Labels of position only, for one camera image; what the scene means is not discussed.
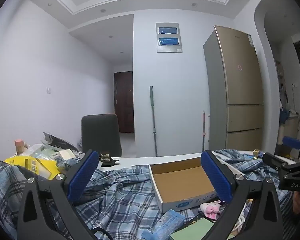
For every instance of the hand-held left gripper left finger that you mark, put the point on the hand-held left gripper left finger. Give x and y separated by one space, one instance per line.
82 175

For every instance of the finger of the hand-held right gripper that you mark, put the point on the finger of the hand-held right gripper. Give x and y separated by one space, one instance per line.
292 142
275 160

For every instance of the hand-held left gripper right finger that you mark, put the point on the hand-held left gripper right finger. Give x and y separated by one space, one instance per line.
216 177

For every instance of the pink white plush toy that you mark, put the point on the pink white plush toy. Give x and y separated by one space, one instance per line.
211 208

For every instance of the cardboard box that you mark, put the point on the cardboard box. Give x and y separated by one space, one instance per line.
180 180

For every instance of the person's right hand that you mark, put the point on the person's right hand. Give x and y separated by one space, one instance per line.
298 202

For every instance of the beige cabinet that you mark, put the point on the beige cabinet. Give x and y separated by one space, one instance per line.
288 130

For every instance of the small gold foil packet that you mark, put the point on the small gold foil packet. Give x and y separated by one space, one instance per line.
258 153

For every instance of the small white box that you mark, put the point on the small white box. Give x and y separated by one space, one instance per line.
66 153

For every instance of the hanging blue cloth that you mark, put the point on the hanging blue cloth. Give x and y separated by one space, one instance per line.
284 116

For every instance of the black glossy bag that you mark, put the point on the black glossy bag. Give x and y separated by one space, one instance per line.
57 140

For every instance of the dark office chair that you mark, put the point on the dark office chair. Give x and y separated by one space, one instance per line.
100 135

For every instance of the clear plastic packets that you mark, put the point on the clear plastic packets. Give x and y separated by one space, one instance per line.
40 152

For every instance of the blue plaid cloth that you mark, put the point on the blue plaid cloth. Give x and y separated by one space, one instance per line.
130 195

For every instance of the green notepad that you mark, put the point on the green notepad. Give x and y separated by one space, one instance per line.
190 231

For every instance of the yellow plastic bag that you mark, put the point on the yellow plastic bag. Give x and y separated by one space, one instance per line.
20 161

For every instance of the jar with pink lid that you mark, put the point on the jar with pink lid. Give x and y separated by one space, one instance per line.
19 146

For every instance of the blue tissue packet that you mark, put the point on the blue tissue packet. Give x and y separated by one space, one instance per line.
162 226

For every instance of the fuzzy blue plaid blanket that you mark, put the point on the fuzzy blue plaid blanket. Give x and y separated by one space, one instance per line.
5 192

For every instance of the gold refrigerator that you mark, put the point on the gold refrigerator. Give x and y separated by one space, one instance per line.
235 85

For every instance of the dark brown door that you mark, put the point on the dark brown door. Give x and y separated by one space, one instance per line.
123 100

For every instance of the grey electrical panel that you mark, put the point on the grey electrical panel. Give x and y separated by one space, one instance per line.
169 37

